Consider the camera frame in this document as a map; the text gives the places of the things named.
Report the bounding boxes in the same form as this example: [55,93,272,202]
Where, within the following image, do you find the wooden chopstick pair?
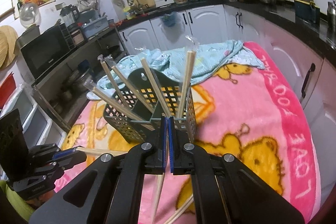
[75,146,127,156]
[97,55,129,109]
[175,35,199,119]
[104,56,154,113]
[84,78,154,131]
[141,58,171,118]

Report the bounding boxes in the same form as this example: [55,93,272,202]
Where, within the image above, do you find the steel pot on shelf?
[66,68,91,93]

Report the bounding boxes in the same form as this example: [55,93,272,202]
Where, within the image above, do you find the pink cartoon blanket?
[62,42,321,223]

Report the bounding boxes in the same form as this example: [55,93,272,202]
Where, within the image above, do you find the dark green utensil basket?
[102,68,197,144]

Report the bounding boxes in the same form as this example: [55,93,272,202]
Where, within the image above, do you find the black microwave oven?
[17,23,74,82]

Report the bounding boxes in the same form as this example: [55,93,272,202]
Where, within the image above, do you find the round bamboo board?
[1,25,18,70]

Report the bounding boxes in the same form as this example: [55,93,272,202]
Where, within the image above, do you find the blue plastic dish bin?
[81,16,109,39]

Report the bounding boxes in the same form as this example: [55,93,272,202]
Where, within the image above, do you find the light blue cloth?
[86,39,266,101]

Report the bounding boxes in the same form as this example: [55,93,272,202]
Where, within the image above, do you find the blender jug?
[60,5,80,27]

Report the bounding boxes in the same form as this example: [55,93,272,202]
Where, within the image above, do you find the glass pot lid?
[19,2,41,28]

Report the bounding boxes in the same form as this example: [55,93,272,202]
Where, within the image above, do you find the teal container yellow rim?
[294,0,320,24]

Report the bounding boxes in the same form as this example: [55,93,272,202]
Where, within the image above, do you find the steel kettle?
[327,1,336,31]

